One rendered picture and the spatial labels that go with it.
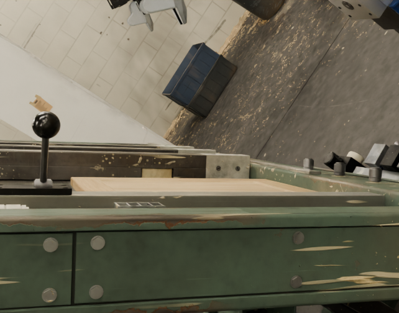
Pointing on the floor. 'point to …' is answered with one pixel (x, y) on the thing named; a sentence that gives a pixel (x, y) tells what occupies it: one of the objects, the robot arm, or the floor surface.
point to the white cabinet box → (55, 100)
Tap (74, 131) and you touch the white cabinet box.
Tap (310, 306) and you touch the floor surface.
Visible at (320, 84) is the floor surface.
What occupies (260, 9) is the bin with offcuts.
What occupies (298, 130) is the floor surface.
